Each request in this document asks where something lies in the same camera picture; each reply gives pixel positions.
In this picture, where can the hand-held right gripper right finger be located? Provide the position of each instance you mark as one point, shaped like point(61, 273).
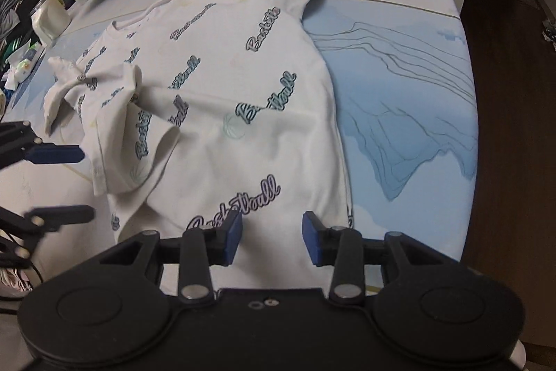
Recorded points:
point(313, 240)

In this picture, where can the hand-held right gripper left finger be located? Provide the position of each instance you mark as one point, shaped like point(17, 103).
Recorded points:
point(232, 240)

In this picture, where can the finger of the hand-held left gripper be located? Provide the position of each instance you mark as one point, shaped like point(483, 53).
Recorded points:
point(56, 154)
point(61, 215)

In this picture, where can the white lettered print t-shirt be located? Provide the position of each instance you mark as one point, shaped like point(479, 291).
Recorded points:
point(226, 71)

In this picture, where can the pile of dark clothes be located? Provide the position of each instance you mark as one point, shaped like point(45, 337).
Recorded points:
point(19, 15)

